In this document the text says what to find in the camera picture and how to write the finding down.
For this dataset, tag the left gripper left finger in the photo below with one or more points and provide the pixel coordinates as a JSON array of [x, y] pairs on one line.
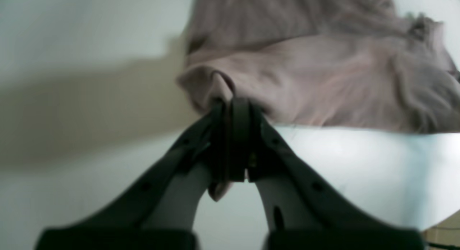
[[157, 211]]

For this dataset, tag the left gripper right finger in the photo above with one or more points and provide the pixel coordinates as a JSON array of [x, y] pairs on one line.
[[303, 211]]

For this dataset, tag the mauve t-shirt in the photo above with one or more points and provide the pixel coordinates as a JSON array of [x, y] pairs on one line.
[[347, 63]]

